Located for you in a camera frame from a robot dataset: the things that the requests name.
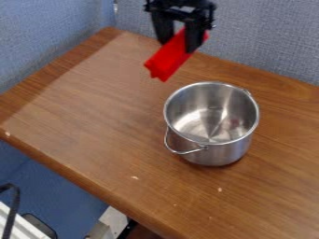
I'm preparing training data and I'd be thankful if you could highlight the white table leg base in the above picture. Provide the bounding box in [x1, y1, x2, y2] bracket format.
[84, 206, 128, 239]

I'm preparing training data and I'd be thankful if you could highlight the stainless steel pot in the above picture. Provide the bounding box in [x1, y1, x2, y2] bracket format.
[163, 81, 260, 166]

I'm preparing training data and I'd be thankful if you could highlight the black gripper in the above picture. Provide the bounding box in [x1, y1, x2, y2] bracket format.
[144, 0, 216, 53]

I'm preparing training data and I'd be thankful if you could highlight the red rectangular block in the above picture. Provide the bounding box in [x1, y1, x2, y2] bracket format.
[143, 26, 211, 83]

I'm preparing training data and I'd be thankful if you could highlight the white furniture piece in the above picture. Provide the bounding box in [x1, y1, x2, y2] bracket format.
[0, 202, 50, 239]

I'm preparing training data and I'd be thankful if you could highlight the black cable loop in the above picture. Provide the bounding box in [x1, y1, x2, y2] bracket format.
[0, 182, 23, 239]

